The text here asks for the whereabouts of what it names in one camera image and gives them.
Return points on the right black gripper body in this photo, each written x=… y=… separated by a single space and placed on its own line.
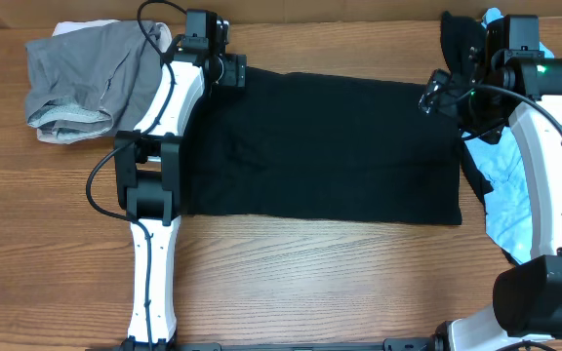
x=460 y=105

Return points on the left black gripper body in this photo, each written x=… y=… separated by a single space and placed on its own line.
x=233 y=71

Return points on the black t-shirt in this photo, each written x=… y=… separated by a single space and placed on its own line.
x=322 y=147

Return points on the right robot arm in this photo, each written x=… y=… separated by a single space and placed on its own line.
x=504 y=89

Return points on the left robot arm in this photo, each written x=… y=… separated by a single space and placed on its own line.
x=148 y=171

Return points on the light blue t-shirt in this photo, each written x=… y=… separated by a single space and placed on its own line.
x=497 y=177

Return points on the folded grey shirt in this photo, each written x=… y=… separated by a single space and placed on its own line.
x=92 y=82

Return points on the white garment under grey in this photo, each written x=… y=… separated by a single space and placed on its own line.
x=69 y=26

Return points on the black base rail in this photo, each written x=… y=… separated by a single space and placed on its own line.
x=389 y=344

